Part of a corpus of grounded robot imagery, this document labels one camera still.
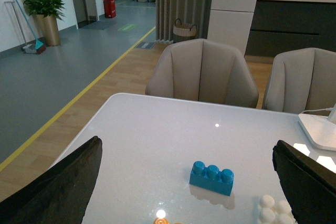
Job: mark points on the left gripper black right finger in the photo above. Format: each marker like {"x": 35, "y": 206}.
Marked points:
{"x": 308, "y": 186}

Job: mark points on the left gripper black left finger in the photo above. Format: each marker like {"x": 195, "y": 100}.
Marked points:
{"x": 62, "y": 193}

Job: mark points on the yellow toy block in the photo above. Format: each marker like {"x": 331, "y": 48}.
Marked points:
{"x": 161, "y": 221}

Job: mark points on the blue toy block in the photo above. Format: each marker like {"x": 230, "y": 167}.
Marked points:
{"x": 212, "y": 178}

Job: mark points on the beige chair right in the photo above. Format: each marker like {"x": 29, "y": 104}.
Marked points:
{"x": 301, "y": 80}

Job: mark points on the beige chair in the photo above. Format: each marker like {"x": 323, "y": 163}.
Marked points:
{"x": 301, "y": 80}
{"x": 205, "y": 71}

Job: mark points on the grey dustpan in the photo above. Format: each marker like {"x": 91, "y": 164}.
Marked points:
{"x": 27, "y": 48}

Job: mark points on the teal broom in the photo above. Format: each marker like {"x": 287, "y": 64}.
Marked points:
{"x": 39, "y": 46}

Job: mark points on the beige chair left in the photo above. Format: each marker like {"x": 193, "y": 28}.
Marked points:
{"x": 205, "y": 71}

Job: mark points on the dark kitchen counter cabinet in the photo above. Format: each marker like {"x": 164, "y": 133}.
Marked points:
{"x": 281, "y": 26}

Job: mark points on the potted green plant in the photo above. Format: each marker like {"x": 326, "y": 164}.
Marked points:
{"x": 46, "y": 13}

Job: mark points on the red bin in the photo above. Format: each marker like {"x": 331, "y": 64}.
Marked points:
{"x": 109, "y": 8}

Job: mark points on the woven storage basket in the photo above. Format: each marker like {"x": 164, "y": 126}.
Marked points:
{"x": 183, "y": 31}

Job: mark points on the white tall cabinet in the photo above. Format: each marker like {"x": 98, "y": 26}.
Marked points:
{"x": 230, "y": 22}

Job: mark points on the grey pleated curtain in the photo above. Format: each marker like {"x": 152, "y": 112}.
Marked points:
{"x": 194, "y": 12}

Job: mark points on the white studded base plate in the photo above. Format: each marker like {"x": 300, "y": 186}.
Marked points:
{"x": 271, "y": 211}

